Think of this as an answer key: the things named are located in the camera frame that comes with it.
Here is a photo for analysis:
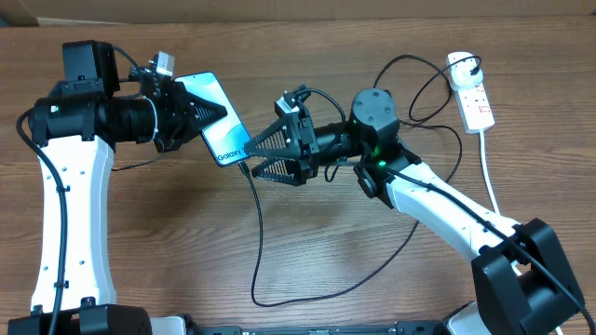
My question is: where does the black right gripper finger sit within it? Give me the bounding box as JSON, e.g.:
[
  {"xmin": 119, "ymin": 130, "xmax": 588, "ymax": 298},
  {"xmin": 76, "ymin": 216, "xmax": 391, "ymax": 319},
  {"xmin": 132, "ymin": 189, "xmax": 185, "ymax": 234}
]
[
  {"xmin": 251, "ymin": 158, "xmax": 306, "ymax": 186},
  {"xmin": 244, "ymin": 113, "xmax": 302, "ymax": 158}
]

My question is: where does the Samsung Galaxy smartphone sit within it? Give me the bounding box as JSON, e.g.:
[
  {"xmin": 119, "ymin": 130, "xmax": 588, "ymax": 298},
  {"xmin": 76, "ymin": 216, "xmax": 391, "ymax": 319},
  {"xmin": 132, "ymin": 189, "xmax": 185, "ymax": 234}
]
[{"xmin": 175, "ymin": 72, "xmax": 251, "ymax": 167}]

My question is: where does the black USB charging cable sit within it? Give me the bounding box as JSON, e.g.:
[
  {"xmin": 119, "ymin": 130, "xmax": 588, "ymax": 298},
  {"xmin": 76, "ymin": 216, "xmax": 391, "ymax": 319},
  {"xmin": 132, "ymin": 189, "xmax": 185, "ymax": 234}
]
[{"xmin": 237, "ymin": 53, "xmax": 483, "ymax": 308}]

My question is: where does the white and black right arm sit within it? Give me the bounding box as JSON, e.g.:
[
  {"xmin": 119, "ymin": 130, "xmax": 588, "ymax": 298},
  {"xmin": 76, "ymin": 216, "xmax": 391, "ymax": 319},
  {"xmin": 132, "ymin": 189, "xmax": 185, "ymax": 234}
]
[{"xmin": 245, "ymin": 88, "xmax": 587, "ymax": 335}]

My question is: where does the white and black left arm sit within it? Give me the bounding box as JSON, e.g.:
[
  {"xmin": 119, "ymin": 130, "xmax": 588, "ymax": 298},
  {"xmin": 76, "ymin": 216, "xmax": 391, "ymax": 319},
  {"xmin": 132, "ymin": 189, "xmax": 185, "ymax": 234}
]
[{"xmin": 7, "ymin": 40, "xmax": 227, "ymax": 334}]

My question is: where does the white charger plug adapter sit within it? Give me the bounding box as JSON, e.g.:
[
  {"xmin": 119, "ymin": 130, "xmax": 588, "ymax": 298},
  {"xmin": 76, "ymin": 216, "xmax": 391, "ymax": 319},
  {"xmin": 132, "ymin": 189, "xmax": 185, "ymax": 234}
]
[{"xmin": 445, "ymin": 51, "xmax": 483, "ymax": 91}]

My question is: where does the white power strip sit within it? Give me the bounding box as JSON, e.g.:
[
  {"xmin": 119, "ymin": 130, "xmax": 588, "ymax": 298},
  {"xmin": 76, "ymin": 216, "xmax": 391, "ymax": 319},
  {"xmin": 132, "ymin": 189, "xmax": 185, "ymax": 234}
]
[{"xmin": 455, "ymin": 84, "xmax": 495, "ymax": 134}]

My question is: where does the white power strip cord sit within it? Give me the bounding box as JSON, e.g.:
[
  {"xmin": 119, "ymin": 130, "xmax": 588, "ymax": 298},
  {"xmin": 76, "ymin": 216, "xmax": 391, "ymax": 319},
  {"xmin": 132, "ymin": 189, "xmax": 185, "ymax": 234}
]
[{"xmin": 478, "ymin": 129, "xmax": 564, "ymax": 335}]

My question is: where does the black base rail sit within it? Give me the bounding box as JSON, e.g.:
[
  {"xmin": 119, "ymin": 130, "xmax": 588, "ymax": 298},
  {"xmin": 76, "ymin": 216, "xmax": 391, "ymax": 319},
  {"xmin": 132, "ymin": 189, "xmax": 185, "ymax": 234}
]
[{"xmin": 148, "ymin": 318, "xmax": 467, "ymax": 335}]

